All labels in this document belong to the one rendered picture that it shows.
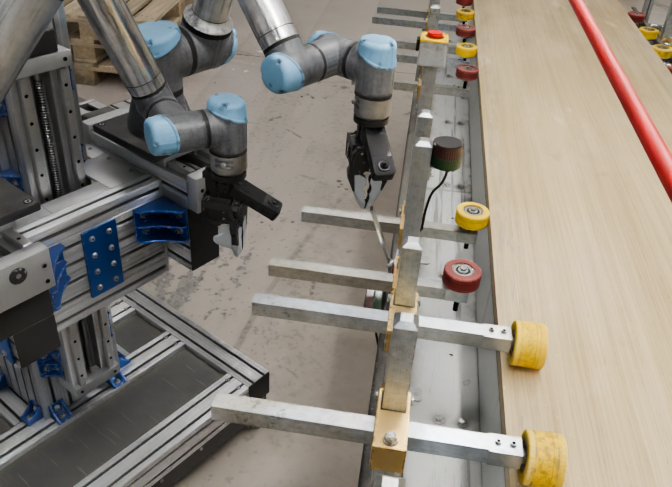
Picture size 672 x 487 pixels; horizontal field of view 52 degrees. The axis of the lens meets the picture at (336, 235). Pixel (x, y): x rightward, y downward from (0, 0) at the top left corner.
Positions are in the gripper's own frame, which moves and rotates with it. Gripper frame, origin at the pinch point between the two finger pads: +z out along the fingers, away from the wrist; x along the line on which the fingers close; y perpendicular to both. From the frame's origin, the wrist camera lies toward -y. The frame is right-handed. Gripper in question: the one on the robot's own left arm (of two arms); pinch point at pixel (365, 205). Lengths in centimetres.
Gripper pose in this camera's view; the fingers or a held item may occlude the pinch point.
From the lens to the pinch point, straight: 148.9
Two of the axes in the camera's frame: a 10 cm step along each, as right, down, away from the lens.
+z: -0.6, 8.3, 5.5
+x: -9.8, 0.6, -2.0
